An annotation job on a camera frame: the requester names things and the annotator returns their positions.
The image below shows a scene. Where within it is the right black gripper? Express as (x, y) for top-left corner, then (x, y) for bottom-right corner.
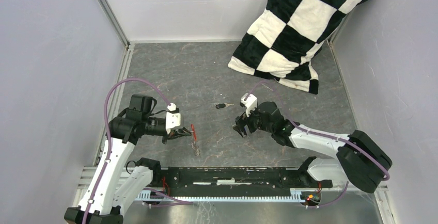
(232, 104), (274, 138)

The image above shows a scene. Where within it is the red key tag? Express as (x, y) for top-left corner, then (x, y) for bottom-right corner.
(191, 124), (197, 141)

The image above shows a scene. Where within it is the metal key holder plate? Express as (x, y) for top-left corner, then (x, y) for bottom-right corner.
(191, 138), (200, 156)

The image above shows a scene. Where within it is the black head key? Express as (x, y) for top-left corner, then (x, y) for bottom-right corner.
(215, 103), (233, 109)

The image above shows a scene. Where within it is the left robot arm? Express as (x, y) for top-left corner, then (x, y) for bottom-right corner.
(64, 94), (191, 223)

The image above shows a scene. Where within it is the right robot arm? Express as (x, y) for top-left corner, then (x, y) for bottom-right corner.
(233, 100), (393, 193)

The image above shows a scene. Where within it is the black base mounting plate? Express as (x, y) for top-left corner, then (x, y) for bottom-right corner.
(148, 167), (333, 197)

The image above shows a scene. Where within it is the black white checkered blanket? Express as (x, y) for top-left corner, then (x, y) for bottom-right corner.
(228, 0), (368, 94)

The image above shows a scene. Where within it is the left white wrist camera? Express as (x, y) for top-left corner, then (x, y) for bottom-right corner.
(165, 103), (182, 134)

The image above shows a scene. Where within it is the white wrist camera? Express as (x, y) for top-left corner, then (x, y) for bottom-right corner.
(240, 93), (257, 117)
(165, 103), (182, 134)

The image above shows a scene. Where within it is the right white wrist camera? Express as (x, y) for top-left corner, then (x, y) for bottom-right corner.
(240, 93), (257, 117)

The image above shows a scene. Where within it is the slotted cable duct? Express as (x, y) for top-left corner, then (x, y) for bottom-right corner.
(134, 190), (321, 203)

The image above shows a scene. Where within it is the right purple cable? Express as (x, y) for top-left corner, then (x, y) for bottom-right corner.
(245, 80), (392, 209)

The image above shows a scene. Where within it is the aluminium frame rail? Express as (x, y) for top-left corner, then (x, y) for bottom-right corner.
(97, 0), (131, 47)

